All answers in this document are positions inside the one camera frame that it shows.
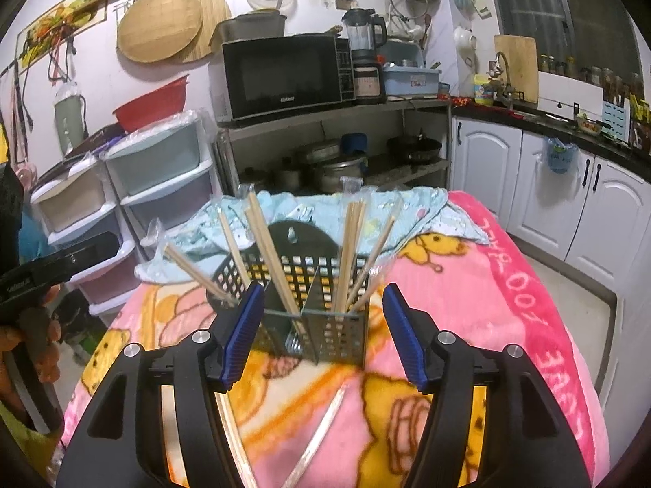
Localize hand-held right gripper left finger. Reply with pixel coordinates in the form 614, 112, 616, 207
55, 282, 266, 488

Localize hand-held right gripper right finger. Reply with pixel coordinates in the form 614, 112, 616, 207
381, 283, 593, 488

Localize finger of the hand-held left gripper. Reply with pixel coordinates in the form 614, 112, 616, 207
61, 231, 119, 283

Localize green plastic utensil basket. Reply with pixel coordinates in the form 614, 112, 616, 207
206, 221, 369, 367

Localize wooden chopstick pair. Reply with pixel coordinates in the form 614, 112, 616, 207
333, 200, 367, 311
282, 383, 347, 488
348, 213, 398, 311
164, 243, 237, 308
244, 190, 306, 316
218, 208, 252, 290
216, 391, 258, 488

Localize person's left forearm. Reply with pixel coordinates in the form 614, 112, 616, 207
0, 401, 57, 471

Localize person's left hand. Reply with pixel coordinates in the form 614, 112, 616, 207
0, 285, 63, 384

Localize white drawer unit beige drawers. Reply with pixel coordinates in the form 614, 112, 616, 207
31, 157, 138, 316

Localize pink printed blanket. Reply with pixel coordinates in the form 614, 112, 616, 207
61, 190, 611, 488

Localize dark flat tray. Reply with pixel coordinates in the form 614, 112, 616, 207
66, 124, 128, 163

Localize light blue towel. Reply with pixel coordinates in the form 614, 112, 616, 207
135, 185, 489, 283

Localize red plastic basin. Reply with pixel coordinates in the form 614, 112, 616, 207
113, 75, 190, 133

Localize steel pot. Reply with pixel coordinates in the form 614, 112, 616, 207
312, 157, 368, 190

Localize black wok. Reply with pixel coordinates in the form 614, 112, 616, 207
387, 132, 443, 164

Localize white kitchen cabinets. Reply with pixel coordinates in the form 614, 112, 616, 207
450, 114, 651, 311

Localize metal kitchen shelf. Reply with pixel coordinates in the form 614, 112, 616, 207
214, 96, 453, 199

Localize blue hanging bag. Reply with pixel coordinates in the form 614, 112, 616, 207
542, 136, 581, 174

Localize black kitchen countertop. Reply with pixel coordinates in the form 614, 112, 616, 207
450, 99, 651, 184

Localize round bamboo tray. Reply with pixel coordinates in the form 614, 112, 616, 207
117, 0, 204, 64

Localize blue dish rack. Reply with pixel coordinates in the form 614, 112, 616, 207
379, 41, 451, 100

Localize yellow container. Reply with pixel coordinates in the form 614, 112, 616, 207
473, 74, 496, 107

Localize black microwave oven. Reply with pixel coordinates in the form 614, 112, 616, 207
221, 35, 357, 123

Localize metal faucet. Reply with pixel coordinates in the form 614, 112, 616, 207
488, 51, 514, 107

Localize bamboo mat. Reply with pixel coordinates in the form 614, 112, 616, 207
183, 0, 232, 64

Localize grey plastic container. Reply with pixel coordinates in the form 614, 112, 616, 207
216, 10, 288, 44

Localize wooden cutting board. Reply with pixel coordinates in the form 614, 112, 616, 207
494, 35, 539, 105

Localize white counter box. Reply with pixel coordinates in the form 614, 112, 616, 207
536, 70, 606, 118

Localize black blender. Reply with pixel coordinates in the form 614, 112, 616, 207
342, 9, 388, 105

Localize blue knife holder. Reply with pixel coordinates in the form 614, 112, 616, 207
603, 99, 631, 140

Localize row of spice jars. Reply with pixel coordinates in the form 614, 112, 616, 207
539, 53, 644, 98

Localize dark window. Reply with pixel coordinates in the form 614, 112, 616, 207
485, 0, 651, 92

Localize wall poster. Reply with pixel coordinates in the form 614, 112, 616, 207
15, 0, 111, 69

